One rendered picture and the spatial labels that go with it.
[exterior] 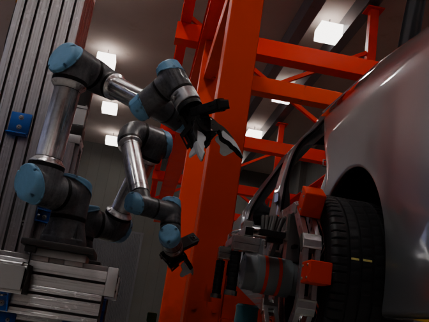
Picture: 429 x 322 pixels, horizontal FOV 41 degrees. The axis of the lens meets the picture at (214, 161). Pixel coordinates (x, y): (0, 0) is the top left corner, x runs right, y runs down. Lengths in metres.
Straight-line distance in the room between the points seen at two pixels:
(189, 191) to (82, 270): 2.79
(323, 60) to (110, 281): 4.35
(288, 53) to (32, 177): 4.26
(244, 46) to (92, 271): 1.47
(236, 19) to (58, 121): 1.33
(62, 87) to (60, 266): 0.57
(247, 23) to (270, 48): 2.83
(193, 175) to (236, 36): 1.95
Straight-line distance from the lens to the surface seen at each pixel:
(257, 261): 2.11
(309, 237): 1.95
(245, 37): 2.91
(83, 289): 1.87
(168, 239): 2.04
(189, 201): 4.57
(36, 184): 1.81
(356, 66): 5.96
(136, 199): 2.02
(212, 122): 1.57
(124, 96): 1.91
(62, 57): 1.94
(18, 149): 2.17
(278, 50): 5.77
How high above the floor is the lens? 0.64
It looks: 16 degrees up
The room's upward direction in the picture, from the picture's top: 9 degrees clockwise
